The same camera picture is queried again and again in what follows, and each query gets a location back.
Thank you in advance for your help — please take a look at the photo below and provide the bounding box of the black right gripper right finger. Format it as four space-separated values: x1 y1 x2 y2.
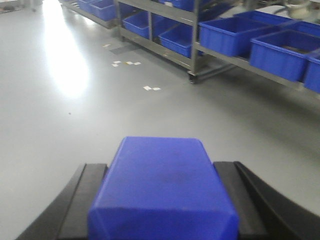
213 161 320 240

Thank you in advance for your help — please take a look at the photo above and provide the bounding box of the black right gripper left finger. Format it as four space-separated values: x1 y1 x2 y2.
17 163 108 240

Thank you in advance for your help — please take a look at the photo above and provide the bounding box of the blue bottle-shaped part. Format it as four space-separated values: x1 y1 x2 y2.
87 136 240 240

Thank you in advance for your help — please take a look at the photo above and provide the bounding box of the blue bin middle shelf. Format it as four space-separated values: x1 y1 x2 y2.
199 17 279 57

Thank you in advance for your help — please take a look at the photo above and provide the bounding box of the blue bin shelf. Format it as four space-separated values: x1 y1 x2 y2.
158 23 193 59
199 17 279 57

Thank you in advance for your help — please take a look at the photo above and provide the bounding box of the blue bin lower shelf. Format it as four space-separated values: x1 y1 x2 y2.
158 23 193 59

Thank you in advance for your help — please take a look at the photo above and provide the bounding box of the blue bin front right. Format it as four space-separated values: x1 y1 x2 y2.
249 30 320 82

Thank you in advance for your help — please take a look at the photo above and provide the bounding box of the blue bin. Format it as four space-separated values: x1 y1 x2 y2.
122 10 165 39
249 30 320 82

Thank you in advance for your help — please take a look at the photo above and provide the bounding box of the steel rack with bins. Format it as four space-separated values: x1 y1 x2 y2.
60 0 320 94

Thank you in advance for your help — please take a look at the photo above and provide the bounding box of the blue bin lower left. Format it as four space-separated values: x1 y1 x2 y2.
122 10 165 39

